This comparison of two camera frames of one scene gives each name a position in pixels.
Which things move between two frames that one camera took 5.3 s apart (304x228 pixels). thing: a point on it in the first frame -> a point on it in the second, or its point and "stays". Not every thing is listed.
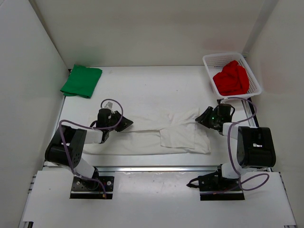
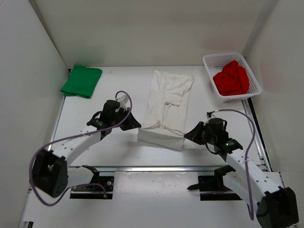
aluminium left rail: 59,116 stays
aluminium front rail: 156,168 stays
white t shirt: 177,131 -> 166,111
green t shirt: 82,81 stays
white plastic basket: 215,62 stays
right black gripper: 204,120 -> 194,135
